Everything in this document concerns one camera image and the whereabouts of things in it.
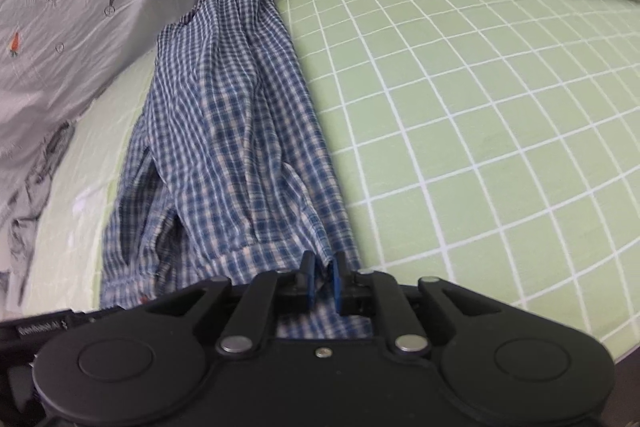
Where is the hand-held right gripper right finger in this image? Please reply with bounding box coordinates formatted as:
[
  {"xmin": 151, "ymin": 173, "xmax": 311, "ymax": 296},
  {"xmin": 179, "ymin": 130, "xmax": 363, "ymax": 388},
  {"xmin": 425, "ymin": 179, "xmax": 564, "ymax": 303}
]
[{"xmin": 330, "ymin": 252, "xmax": 503, "ymax": 354}]

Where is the blue plaid shirt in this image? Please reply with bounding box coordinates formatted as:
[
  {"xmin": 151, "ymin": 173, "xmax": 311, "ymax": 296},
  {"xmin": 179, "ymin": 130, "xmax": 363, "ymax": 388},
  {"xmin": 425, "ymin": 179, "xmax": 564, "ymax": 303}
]
[{"xmin": 100, "ymin": 0, "xmax": 376, "ymax": 341}]

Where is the green checked bed sheet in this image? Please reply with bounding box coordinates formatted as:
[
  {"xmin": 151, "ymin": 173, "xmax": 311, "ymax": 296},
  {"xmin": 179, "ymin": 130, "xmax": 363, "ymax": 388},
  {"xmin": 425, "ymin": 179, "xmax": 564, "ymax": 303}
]
[{"xmin": 20, "ymin": 0, "xmax": 640, "ymax": 363}]

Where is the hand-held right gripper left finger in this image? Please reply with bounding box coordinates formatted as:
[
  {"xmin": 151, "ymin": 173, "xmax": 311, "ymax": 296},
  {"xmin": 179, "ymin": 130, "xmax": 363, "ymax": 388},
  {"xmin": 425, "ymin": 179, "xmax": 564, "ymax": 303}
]
[{"xmin": 144, "ymin": 252, "xmax": 318, "ymax": 354}]

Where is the grey carrot-print blanket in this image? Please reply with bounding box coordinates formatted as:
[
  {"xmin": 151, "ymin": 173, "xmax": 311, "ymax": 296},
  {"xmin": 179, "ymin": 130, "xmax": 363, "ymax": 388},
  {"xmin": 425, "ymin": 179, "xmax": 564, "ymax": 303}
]
[{"xmin": 0, "ymin": 0, "xmax": 481, "ymax": 218}]

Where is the grey printed garment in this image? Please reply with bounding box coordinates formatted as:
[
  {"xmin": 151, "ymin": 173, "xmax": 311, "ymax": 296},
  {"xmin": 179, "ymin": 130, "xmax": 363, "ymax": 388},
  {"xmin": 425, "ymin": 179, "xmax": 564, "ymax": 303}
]
[{"xmin": 0, "ymin": 121, "xmax": 77, "ymax": 310}]

